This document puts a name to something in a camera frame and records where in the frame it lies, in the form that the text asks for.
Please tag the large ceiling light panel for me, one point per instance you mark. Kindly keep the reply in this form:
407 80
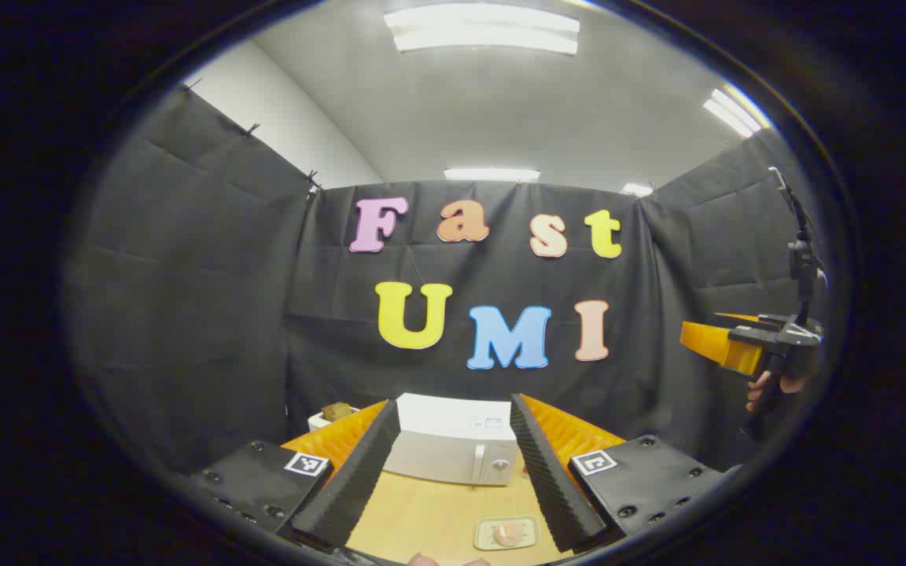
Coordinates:
484 27

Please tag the black backdrop cloth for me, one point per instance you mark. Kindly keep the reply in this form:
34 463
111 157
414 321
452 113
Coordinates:
185 314

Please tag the cream square patterned plate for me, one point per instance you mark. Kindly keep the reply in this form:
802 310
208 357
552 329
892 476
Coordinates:
484 542

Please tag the brown bread piece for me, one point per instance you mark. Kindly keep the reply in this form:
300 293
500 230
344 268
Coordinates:
336 411

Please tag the orange sugared bread bun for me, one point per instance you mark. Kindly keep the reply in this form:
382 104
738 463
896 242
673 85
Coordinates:
508 534

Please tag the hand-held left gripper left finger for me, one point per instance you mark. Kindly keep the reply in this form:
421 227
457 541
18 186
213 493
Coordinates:
359 472

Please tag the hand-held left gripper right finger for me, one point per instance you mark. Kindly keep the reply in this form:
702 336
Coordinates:
547 479

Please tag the white microwave oven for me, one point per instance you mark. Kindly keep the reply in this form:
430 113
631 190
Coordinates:
453 440

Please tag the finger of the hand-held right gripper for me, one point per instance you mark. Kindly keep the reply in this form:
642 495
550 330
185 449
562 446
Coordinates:
712 342

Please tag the white box container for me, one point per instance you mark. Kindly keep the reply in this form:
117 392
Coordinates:
318 423

